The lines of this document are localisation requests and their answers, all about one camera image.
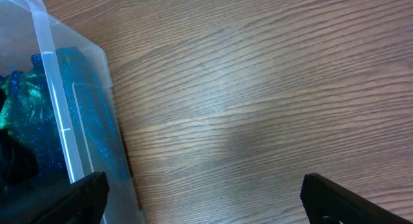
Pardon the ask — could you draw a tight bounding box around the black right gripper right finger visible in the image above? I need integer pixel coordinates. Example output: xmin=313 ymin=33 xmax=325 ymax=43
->
xmin=300 ymin=173 xmax=412 ymax=224

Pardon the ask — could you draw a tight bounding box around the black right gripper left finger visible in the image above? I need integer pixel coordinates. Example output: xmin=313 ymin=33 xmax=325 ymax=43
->
xmin=30 ymin=172 xmax=110 ymax=224

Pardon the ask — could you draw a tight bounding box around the black garment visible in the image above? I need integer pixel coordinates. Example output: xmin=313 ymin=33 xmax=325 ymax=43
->
xmin=0 ymin=88 xmax=39 ymax=192

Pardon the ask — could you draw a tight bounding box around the sparkly blue garment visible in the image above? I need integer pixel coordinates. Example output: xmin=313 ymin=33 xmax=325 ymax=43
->
xmin=1 ymin=47 xmax=130 ymax=187

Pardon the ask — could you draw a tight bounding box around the clear plastic storage bin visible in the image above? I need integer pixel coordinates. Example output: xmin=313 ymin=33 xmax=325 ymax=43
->
xmin=1 ymin=0 xmax=145 ymax=223

